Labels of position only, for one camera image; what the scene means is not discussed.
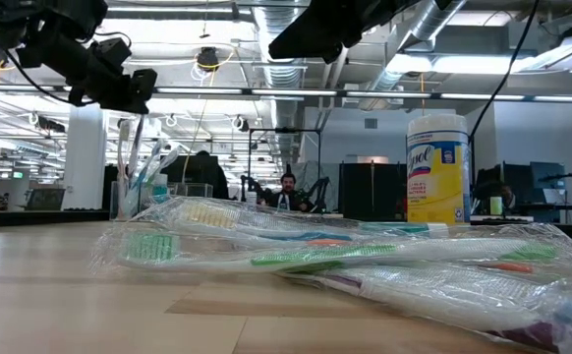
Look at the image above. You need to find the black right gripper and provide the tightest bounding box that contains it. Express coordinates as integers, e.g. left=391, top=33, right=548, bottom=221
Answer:
left=268, top=0, right=418, bottom=64

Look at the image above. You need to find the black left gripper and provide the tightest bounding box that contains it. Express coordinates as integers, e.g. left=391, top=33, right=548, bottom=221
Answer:
left=67, top=48, right=158, bottom=115

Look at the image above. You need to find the purple toothbrush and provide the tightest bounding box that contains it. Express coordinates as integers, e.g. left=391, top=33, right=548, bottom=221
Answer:
left=115, top=115, right=145, bottom=220
left=278, top=265, right=572, bottom=354

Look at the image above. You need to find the blue mouthwash bottle white cap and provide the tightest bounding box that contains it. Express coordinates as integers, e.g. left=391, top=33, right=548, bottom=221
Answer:
left=150, top=171, right=170, bottom=206
left=362, top=221, right=450, bottom=236

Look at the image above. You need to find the orange toothbrush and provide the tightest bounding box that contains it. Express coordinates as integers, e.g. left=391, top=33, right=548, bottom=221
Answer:
left=133, top=196, right=538, bottom=275

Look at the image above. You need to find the white building pillar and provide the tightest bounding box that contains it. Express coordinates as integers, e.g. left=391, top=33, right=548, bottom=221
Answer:
left=62, top=102, right=108, bottom=211

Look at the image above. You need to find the black computer monitor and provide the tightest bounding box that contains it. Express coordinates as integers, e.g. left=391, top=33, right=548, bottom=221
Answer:
left=475, top=162, right=533, bottom=203
left=160, top=154, right=203, bottom=186

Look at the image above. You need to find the black cabinet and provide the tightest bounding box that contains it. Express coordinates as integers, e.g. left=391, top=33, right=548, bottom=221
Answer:
left=102, top=164, right=135, bottom=211

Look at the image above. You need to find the clear acrylic organizer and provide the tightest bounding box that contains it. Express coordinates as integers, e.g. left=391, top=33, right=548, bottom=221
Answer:
left=110, top=180, right=214, bottom=221

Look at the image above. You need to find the person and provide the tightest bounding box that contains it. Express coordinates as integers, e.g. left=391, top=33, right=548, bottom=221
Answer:
left=264, top=171, right=316, bottom=213
left=193, top=149, right=231, bottom=201
left=497, top=182, right=517, bottom=213

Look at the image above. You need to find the black partition panel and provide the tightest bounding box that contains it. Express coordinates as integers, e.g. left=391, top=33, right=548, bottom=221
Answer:
left=338, top=161, right=409, bottom=222

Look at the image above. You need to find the ceiling light fixture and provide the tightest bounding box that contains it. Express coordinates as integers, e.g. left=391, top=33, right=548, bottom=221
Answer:
left=432, top=54, right=527, bottom=76

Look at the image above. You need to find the yellow Lysol wipes canister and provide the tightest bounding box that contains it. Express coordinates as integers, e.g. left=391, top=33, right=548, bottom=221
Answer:
left=406, top=114, right=472, bottom=226

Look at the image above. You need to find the grey blue monitor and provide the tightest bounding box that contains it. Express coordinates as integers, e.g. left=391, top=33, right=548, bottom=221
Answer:
left=530, top=161, right=567, bottom=206

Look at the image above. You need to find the silver ribbed air duct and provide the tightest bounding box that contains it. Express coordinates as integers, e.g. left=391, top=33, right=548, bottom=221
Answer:
left=254, top=7, right=313, bottom=147

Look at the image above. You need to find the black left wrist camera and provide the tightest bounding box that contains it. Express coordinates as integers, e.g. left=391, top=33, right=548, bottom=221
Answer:
left=90, top=36, right=134, bottom=66

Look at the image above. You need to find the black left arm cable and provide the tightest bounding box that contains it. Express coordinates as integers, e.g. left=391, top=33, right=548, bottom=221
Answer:
left=3, top=48, right=95, bottom=107

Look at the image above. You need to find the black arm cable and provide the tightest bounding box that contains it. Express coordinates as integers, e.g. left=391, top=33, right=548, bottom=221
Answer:
left=3, top=48, right=95, bottom=107
left=466, top=0, right=542, bottom=147

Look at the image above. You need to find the black table frame rail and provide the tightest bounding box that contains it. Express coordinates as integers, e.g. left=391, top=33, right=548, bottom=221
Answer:
left=0, top=208, right=572, bottom=237

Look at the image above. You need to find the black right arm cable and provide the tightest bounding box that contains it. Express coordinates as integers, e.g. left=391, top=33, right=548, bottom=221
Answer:
left=466, top=0, right=542, bottom=147

